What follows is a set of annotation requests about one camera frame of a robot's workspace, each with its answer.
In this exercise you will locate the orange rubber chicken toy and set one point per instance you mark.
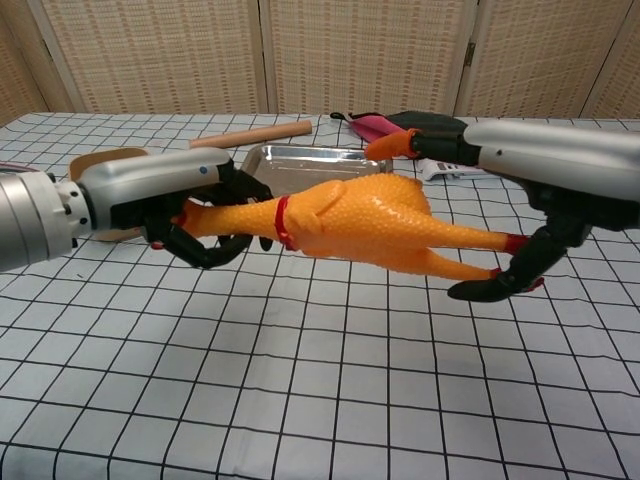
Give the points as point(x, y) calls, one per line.
point(360, 220)

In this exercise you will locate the white black checkered tablecloth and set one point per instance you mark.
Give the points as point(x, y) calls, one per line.
point(300, 390)

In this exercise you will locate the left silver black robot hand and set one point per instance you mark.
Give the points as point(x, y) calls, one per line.
point(150, 180)

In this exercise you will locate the silver metal tray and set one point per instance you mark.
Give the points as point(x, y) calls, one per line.
point(310, 160)

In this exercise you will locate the dark green towel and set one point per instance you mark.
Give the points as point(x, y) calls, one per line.
point(430, 120)

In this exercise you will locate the pink towel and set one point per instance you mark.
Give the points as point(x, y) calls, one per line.
point(370, 125)

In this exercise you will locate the beige woven folding screen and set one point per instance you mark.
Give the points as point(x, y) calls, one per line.
point(165, 55)

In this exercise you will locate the wooden rolling pin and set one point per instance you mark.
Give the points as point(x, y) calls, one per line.
point(250, 135)

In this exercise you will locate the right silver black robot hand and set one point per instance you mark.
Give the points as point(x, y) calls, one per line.
point(560, 160)

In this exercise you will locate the tan square bowl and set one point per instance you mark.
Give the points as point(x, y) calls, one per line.
point(100, 159)

